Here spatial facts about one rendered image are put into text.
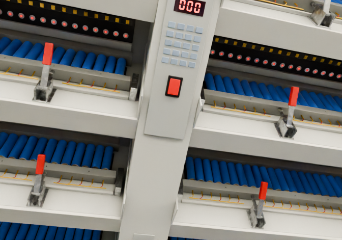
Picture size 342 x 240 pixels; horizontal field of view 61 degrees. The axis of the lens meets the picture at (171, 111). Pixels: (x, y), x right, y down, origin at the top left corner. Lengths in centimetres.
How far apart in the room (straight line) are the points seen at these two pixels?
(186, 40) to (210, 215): 36
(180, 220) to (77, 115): 28
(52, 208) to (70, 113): 19
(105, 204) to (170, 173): 15
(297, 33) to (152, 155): 32
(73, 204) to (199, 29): 39
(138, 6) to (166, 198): 34
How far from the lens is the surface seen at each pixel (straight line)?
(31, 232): 78
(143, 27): 66
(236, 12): 49
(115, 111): 50
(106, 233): 79
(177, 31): 46
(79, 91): 54
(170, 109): 49
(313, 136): 63
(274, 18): 51
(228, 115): 56
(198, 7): 47
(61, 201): 61
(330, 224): 77
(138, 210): 58
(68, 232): 77
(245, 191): 67
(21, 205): 61
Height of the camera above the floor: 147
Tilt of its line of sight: 17 degrees down
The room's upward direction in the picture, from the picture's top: 11 degrees clockwise
